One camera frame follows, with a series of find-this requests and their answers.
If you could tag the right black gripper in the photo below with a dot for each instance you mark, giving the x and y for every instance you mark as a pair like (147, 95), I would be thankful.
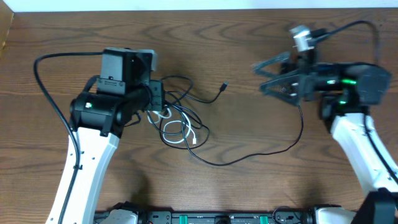
(302, 83)

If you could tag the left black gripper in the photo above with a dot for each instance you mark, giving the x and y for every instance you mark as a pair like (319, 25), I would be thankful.
(156, 86)

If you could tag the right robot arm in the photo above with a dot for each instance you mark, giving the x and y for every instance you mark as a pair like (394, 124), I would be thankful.
(347, 91)

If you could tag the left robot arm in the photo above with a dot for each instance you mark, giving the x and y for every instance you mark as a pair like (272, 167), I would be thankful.
(98, 116)

